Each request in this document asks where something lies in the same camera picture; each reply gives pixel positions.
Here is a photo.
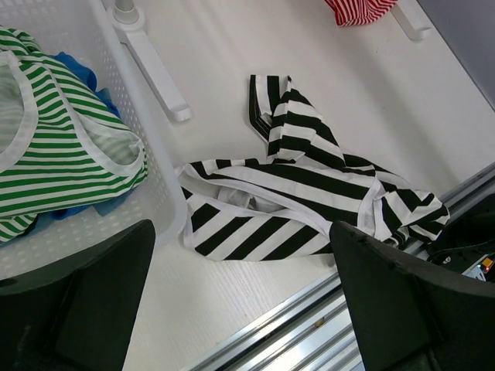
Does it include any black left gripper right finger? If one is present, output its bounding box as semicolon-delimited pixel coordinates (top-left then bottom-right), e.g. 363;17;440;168
329;222;494;370

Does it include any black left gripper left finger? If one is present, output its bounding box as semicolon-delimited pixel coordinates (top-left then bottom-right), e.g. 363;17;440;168
1;220;155;370

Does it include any black white striped tank top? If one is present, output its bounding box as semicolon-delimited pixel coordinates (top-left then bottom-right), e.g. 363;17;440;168
177;75;450;261

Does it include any green white striped tank top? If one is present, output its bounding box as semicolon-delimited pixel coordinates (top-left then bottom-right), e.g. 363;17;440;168
1;28;148;243

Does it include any royal blue tank top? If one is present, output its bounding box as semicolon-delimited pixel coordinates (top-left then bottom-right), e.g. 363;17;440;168
49;52;128;221

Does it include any red white striped tank top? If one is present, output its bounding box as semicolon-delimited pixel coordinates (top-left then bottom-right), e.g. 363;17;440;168
325;0;398;27

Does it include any white plastic perforated basket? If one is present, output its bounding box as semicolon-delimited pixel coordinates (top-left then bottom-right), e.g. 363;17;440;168
1;1;187;279

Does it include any white metal clothes rack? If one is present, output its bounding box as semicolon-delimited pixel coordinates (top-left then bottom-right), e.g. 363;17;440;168
107;0;431;122

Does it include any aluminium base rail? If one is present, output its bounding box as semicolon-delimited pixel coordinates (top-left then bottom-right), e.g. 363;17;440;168
196;166;494;370

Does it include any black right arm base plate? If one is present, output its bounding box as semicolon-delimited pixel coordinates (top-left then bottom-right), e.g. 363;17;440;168
426;194;494;283

